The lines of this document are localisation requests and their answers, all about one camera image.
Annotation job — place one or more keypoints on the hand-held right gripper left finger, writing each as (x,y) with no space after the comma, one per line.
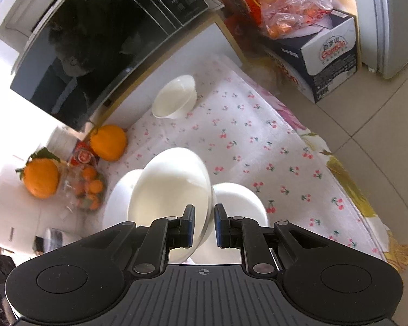
(189,225)

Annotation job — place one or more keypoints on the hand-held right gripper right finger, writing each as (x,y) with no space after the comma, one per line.
(220,225)

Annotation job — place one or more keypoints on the cream bowl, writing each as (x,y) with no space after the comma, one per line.
(239,207)
(173,98)

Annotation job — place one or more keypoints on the white bowl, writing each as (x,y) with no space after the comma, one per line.
(170,186)

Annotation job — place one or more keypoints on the white plate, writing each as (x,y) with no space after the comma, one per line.
(119,197)

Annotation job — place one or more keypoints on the clear jar with dark contents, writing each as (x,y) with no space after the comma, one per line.
(54,237)

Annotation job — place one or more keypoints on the cherry print tablecloth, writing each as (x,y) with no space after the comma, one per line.
(258,135)

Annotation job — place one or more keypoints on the pile of small oranges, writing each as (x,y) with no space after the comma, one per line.
(95,186)

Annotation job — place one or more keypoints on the large orange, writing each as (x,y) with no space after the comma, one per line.
(108,144)
(40,180)

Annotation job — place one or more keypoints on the glass jar with spout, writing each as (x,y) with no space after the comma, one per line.
(71,190)

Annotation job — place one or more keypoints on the red printed packet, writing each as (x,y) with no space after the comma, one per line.
(85,156)

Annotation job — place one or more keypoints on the floral blanket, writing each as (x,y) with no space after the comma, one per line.
(346,176)

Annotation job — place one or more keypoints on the stack of white containers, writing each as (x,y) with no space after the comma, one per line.
(63,139)

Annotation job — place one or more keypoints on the grey cardboard carton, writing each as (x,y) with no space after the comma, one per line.
(329,71)

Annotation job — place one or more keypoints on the black microwave oven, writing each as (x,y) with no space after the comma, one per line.
(88,47)

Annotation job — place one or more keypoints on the clear plastic bag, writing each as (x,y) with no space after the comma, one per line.
(292,6)

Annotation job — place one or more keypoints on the white refrigerator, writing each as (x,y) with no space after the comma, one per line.
(394,23)

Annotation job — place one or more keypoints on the white printer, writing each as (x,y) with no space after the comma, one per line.
(37,0)

